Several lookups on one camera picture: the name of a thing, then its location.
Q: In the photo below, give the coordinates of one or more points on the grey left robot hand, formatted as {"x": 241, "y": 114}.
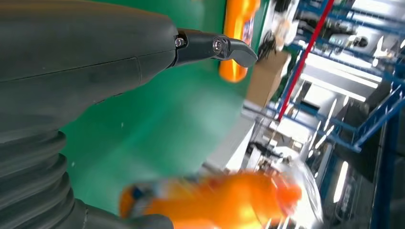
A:
{"x": 79, "y": 53}

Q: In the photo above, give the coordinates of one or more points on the brown cardboard box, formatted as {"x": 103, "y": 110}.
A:
{"x": 265, "y": 82}

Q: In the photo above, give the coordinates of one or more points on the red metal post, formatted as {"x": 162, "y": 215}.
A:
{"x": 306, "y": 60}

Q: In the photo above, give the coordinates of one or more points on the blue shelving rack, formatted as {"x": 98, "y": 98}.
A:
{"x": 379, "y": 121}

